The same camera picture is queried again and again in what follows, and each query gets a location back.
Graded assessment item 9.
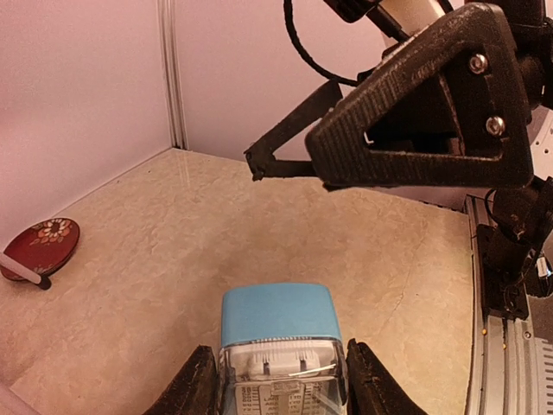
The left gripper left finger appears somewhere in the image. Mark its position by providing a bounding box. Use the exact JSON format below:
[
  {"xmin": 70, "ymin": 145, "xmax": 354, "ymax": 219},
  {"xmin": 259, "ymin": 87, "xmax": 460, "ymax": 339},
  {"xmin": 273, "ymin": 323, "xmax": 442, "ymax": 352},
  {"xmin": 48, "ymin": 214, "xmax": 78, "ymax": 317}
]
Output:
[{"xmin": 144, "ymin": 345, "xmax": 218, "ymax": 415}]

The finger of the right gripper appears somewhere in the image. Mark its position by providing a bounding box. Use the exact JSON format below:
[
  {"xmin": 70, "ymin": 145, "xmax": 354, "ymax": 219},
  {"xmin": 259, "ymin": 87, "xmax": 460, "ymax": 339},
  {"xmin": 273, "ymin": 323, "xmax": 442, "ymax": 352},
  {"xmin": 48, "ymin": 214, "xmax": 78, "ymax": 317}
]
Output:
[{"xmin": 244, "ymin": 79, "xmax": 345, "ymax": 182}]

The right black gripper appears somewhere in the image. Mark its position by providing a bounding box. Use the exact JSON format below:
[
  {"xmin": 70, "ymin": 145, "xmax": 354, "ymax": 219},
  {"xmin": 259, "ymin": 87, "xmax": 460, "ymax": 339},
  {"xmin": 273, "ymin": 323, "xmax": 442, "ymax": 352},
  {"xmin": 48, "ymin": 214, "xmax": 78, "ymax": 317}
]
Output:
[{"xmin": 305, "ymin": 1, "xmax": 552, "ymax": 188}]

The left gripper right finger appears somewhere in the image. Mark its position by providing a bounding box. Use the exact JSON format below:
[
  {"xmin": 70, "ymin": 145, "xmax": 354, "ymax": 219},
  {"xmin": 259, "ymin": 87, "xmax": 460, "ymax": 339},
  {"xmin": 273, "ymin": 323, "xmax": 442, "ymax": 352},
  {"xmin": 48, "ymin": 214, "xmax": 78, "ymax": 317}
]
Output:
[{"xmin": 346, "ymin": 339, "xmax": 426, "ymax": 415}]

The blue metronome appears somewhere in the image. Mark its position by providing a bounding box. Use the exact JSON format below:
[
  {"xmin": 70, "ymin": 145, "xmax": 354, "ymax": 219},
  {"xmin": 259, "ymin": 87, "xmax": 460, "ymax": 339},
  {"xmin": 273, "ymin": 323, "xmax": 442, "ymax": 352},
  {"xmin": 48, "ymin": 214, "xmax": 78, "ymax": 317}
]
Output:
[{"xmin": 217, "ymin": 283, "xmax": 348, "ymax": 415}]

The silver tripod stand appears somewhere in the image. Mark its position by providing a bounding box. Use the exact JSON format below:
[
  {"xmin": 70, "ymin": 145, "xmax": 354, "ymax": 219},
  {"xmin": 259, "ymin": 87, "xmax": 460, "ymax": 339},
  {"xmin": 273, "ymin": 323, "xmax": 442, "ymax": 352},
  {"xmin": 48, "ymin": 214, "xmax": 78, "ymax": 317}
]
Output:
[{"xmin": 0, "ymin": 252, "xmax": 52, "ymax": 290}]

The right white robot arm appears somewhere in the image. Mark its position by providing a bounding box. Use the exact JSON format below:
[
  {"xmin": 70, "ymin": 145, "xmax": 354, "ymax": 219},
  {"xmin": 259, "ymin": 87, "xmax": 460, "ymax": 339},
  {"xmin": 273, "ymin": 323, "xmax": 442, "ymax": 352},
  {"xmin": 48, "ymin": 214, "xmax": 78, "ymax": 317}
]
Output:
[{"xmin": 245, "ymin": 1, "xmax": 552, "ymax": 294}]

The red floral plate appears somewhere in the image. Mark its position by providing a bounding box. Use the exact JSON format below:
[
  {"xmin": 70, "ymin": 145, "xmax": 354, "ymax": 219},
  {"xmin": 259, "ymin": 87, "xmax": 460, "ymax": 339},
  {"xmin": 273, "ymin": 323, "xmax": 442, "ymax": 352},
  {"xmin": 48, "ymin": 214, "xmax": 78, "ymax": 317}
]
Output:
[{"xmin": 3, "ymin": 218, "xmax": 80, "ymax": 277}]

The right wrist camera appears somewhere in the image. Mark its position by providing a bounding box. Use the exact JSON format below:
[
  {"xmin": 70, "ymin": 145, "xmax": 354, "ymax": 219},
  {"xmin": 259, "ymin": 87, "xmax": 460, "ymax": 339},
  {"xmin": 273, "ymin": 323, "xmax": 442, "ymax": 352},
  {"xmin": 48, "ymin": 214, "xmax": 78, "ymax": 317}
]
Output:
[{"xmin": 321, "ymin": 0, "xmax": 454, "ymax": 42}]

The front aluminium rail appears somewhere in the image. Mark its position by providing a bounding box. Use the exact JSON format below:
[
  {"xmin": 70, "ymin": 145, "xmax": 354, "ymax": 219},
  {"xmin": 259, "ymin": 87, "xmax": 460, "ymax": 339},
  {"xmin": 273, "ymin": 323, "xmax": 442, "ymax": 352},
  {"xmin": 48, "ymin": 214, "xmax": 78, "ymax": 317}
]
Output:
[{"xmin": 465, "ymin": 195, "xmax": 552, "ymax": 414}]

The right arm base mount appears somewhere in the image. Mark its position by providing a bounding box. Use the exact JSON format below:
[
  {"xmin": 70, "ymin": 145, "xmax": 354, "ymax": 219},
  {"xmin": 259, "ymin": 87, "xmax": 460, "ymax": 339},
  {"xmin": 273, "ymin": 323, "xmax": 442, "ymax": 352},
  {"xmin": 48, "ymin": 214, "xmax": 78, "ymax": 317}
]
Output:
[{"xmin": 476, "ymin": 224, "xmax": 530, "ymax": 320}]

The right aluminium frame post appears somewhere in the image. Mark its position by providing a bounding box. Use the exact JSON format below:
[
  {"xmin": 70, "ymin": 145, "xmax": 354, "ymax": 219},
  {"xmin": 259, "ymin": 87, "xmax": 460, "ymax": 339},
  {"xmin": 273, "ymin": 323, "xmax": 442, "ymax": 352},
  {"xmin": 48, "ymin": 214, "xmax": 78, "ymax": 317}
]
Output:
[{"xmin": 157, "ymin": 0, "xmax": 188, "ymax": 150}]

